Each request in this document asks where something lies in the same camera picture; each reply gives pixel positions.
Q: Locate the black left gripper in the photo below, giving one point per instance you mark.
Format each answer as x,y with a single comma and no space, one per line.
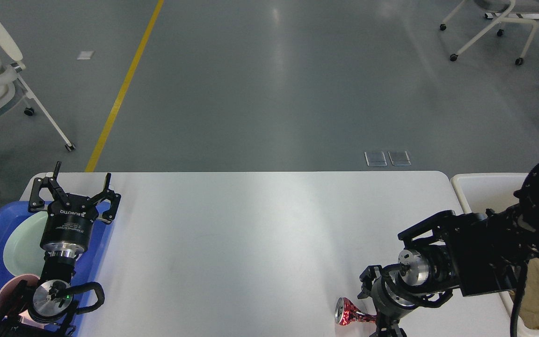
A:
69,227

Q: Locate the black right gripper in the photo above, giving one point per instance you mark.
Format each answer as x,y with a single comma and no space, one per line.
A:
390,307

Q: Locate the red foil wrapper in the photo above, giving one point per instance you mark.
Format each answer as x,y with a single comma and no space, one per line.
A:
347,312

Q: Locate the light green plate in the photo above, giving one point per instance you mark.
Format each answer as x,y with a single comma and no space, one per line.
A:
22,253

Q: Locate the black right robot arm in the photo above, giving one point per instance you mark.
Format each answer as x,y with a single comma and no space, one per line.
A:
474,252

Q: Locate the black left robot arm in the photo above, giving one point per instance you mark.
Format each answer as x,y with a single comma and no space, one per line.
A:
47,308

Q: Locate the beige plastic bin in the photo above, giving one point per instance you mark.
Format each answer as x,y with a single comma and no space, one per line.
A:
480,191

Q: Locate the white chair base bar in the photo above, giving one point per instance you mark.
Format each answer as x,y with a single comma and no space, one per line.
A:
491,16

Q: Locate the white wheeled chair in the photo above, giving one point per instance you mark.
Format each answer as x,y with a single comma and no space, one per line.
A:
505,7

